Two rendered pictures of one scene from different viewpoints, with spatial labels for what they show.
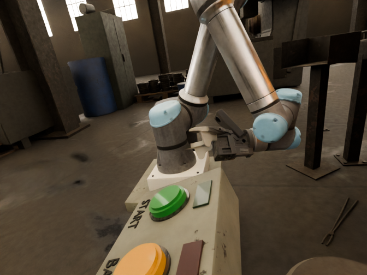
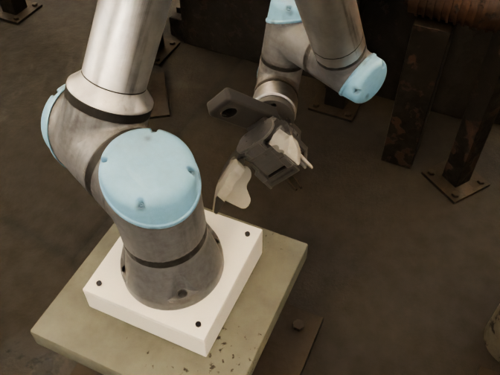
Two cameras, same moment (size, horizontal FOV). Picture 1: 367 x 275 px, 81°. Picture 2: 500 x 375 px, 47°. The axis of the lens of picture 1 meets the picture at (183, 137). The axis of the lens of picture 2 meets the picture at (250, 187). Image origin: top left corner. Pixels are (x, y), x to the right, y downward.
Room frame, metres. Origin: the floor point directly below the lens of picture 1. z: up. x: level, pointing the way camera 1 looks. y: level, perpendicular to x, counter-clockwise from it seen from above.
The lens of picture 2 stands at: (0.54, 0.50, 1.07)
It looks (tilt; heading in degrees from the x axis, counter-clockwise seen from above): 48 degrees down; 280
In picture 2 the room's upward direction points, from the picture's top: straight up
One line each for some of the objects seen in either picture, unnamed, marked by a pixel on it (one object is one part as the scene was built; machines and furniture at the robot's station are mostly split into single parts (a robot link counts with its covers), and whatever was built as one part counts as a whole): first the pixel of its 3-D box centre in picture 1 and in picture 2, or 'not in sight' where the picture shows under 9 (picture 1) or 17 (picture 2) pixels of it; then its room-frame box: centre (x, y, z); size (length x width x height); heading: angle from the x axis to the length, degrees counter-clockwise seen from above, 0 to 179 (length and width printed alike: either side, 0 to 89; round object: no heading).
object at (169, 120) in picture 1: (168, 121); (152, 191); (0.74, 0.04, 0.52); 0.13 x 0.12 x 0.14; 141
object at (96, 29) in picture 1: (112, 64); not in sight; (4.08, 1.05, 0.75); 0.70 x 0.48 x 1.50; 165
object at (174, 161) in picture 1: (174, 152); (168, 245); (0.73, 0.04, 0.40); 0.15 x 0.15 x 0.10
